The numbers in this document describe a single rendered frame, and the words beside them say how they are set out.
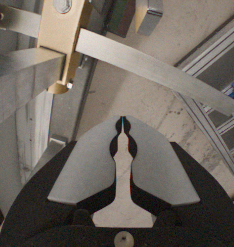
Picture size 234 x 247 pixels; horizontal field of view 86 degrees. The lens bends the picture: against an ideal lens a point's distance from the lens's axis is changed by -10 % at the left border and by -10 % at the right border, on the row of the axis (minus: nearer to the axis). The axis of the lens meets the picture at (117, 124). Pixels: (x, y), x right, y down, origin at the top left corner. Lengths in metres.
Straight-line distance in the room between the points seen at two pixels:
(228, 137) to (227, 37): 0.74
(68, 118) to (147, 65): 0.27
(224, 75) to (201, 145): 0.78
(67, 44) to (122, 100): 0.94
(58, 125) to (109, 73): 0.71
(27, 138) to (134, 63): 0.53
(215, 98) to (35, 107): 0.50
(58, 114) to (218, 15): 1.12
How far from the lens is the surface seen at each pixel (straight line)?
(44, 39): 0.22
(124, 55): 0.21
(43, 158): 0.39
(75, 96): 0.37
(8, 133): 0.61
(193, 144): 1.52
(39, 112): 0.54
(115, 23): 0.33
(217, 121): 1.18
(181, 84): 0.23
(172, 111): 1.23
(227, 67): 1.04
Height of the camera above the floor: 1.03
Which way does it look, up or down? 58 degrees down
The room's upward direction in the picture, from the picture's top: 178 degrees counter-clockwise
